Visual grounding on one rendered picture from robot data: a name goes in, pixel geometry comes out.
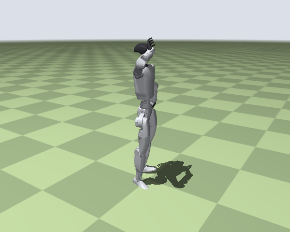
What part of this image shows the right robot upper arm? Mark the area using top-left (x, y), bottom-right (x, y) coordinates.
top-left (132, 58), bottom-right (146, 79)

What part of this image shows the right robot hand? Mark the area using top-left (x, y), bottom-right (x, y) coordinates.
top-left (147, 37), bottom-right (155, 50)

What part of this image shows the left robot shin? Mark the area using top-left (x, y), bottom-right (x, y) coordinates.
top-left (145, 143), bottom-right (151, 167)

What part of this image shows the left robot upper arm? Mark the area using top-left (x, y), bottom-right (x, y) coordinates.
top-left (151, 64), bottom-right (159, 91)

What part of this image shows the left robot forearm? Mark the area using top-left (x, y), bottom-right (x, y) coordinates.
top-left (150, 90), bottom-right (158, 106)

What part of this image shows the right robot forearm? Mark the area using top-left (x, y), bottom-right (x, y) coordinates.
top-left (136, 48), bottom-right (155, 62)

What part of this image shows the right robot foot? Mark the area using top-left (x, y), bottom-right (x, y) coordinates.
top-left (133, 177), bottom-right (149, 189)

